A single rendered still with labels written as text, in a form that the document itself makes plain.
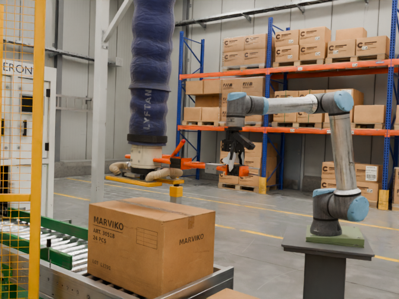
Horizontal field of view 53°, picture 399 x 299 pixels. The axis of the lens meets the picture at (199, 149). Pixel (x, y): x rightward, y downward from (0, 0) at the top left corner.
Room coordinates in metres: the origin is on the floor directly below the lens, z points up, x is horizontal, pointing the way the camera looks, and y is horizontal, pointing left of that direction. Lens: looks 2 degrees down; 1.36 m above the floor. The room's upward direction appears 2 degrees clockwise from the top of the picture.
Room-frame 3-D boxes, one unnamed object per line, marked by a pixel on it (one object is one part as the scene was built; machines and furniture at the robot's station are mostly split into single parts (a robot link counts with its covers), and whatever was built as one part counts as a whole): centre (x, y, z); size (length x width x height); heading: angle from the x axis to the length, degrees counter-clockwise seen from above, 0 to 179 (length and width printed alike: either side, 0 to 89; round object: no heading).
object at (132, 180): (2.19, 0.36, 1.11); 0.34 x 0.10 x 0.05; 54
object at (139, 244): (2.22, 0.26, 0.75); 0.60 x 0.40 x 0.40; 51
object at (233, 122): (1.92, -0.17, 1.43); 0.10 x 0.09 x 0.05; 143
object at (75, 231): (3.15, 1.05, 0.60); 1.60 x 0.10 x 0.09; 53
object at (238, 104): (1.93, -0.17, 1.51); 0.10 x 0.09 x 0.12; 119
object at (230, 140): (1.93, -0.16, 1.34); 0.09 x 0.08 x 0.12; 53
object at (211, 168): (1.99, -0.08, 1.20); 0.07 x 0.07 x 0.04; 54
